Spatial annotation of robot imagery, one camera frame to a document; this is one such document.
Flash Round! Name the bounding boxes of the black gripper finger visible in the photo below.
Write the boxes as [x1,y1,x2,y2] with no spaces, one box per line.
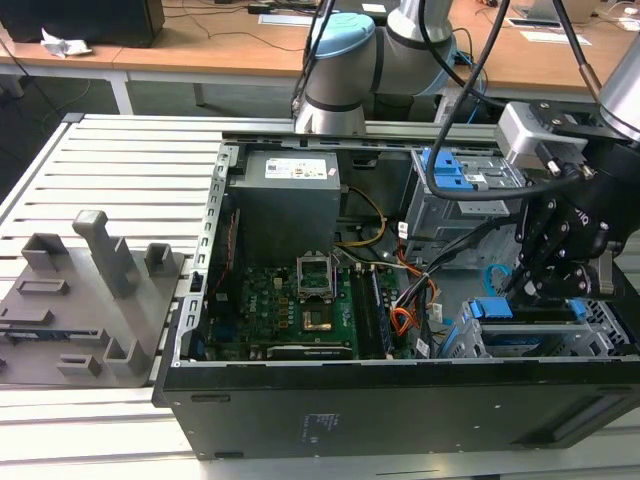
[501,196,572,295]
[514,261,602,302]

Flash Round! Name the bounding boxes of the blue disk wire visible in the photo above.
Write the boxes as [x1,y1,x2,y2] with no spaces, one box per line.
[483,262,512,302]

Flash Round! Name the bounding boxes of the hard disk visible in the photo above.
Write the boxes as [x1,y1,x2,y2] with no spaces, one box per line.
[466,296,588,351]

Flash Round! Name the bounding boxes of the grey metal disk bay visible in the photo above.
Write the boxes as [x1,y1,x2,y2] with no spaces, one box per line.
[439,297,632,359]

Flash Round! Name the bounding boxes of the grey metal drive cage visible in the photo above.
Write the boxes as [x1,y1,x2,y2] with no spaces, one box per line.
[403,148,531,266]

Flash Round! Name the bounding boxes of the blue plastic cage latch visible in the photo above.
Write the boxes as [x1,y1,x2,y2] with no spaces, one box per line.
[421,148,474,194]

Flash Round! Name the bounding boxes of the white paper sheet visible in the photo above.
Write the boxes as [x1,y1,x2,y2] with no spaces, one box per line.
[518,29,592,47]

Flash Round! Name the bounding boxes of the black RAM sticks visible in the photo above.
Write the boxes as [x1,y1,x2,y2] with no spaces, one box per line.
[349,267,394,359]

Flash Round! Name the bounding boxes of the CPU socket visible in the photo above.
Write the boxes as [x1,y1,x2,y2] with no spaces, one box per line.
[299,305,337,335]

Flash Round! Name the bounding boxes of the metal socket cover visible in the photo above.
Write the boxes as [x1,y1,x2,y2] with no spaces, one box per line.
[296,253,335,300]

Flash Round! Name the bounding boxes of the black open PC case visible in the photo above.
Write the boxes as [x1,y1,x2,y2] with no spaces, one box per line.
[151,129,640,461]

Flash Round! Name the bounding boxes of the grey power supply unit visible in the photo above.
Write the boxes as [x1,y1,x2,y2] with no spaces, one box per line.
[227,150,342,261]

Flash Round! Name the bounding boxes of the black graphics card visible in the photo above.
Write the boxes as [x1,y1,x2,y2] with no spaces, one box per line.
[266,341,354,361]

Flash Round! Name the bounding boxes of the green motherboard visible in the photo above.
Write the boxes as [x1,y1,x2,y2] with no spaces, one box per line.
[209,264,401,361]

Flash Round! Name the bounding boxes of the wooden desk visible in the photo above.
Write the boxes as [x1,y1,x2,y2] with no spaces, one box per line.
[0,0,640,116]

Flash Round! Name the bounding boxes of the grey parts rack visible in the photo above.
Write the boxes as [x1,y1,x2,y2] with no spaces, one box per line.
[0,209,187,389]

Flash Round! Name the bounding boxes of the black computer box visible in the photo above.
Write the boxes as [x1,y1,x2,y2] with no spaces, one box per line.
[0,0,166,49]

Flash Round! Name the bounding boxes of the crumpled white paper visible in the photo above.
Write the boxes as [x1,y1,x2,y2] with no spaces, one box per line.
[39,27,95,60]

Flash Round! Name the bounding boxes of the black wire bundle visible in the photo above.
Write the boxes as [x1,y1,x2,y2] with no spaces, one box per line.
[423,215,525,275]

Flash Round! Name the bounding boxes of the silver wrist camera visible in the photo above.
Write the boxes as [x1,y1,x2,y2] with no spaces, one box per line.
[494,101,597,179]

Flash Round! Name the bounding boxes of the black camera cable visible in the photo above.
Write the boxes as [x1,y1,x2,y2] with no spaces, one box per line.
[417,0,604,202]

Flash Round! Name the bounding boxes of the blue cable behind arm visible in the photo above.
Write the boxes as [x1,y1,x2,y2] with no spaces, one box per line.
[457,48,490,124]

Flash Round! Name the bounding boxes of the orange and coloured wire bundle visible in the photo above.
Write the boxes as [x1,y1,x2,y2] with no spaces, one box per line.
[391,257,442,342]

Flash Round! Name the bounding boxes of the yellow power wire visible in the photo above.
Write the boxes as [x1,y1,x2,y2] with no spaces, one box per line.
[335,184,387,249]

